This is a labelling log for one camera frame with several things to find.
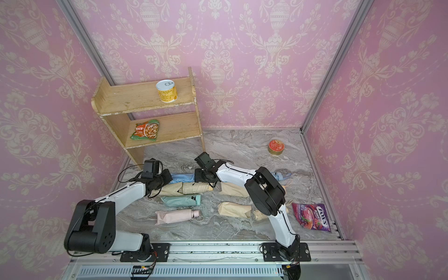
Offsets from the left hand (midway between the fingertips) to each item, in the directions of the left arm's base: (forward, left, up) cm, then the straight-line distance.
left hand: (172, 176), depth 93 cm
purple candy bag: (-20, -69, +1) cm, 72 cm away
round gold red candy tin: (+21, -59, +1) cm, 63 cm away
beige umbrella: (-20, -45, -1) cm, 49 cm away
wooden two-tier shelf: (+43, +28, +7) cm, 51 cm away
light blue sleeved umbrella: (-1, -6, 0) cm, 6 cm away
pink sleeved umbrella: (-21, -3, 0) cm, 21 cm away
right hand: (-1, -15, 0) cm, 15 cm away
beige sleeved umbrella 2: (-17, -31, 0) cm, 36 cm away
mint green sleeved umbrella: (-14, -7, 0) cm, 16 cm away
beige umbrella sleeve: (-7, -2, -1) cm, 8 cm away
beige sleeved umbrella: (-6, -14, 0) cm, 15 cm away
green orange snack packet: (+16, +13, +18) cm, 27 cm away
